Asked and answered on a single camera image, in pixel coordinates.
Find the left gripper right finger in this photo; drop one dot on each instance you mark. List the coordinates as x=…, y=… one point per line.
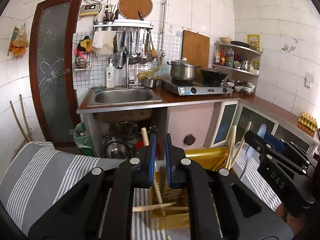
x=220, y=205

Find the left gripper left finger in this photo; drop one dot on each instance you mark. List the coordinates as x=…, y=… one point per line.
x=99, y=206

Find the wooden stick by wall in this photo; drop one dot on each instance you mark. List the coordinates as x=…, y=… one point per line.
x=29, y=134
x=18, y=122

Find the yellow egg tray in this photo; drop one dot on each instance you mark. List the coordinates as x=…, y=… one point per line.
x=309, y=121

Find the white soap bottle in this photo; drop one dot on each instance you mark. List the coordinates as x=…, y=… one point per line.
x=110, y=75

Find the wall utensil rack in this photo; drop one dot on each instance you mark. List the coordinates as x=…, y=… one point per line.
x=114, y=26

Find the green trash bag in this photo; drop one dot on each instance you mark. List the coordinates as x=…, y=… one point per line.
x=82, y=141

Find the hanging plastic bag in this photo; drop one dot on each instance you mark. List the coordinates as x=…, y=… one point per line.
x=21, y=43

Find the steel bowl under sink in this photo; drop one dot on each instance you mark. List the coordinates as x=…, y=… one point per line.
x=116, y=149

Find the light blue plastic spoon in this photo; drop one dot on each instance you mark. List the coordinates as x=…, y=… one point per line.
x=261, y=133

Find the kitchen faucet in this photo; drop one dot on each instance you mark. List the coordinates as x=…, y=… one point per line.
x=123, y=62

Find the round wooden board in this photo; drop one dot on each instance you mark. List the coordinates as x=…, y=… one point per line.
x=135, y=9

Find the red bowl under sink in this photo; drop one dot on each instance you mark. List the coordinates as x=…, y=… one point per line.
x=140, y=144

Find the gas stove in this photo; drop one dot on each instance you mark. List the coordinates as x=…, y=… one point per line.
x=188, y=88

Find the rectangular wooden cutting board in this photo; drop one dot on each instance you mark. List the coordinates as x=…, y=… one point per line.
x=195, y=48

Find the steel sink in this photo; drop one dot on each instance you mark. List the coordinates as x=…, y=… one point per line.
x=123, y=96

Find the yellow wall poster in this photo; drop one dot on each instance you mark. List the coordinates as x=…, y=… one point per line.
x=253, y=40

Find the grey striped tablecloth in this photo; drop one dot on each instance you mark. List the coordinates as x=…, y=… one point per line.
x=37, y=178

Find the corner shelf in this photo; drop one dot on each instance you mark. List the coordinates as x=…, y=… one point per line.
x=231, y=56

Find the brown framed glass door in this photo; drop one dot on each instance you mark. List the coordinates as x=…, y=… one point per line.
x=51, y=69

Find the yellow plastic utensil holder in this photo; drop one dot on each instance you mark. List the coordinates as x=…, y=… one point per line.
x=209, y=158

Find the black wok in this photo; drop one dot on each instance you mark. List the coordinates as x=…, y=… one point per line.
x=212, y=77

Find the person hand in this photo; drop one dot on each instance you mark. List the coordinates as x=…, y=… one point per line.
x=295, y=223

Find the wall control box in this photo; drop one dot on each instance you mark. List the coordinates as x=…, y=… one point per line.
x=89, y=10

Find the steel cooking pot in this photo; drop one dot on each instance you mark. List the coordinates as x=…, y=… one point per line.
x=182, y=70

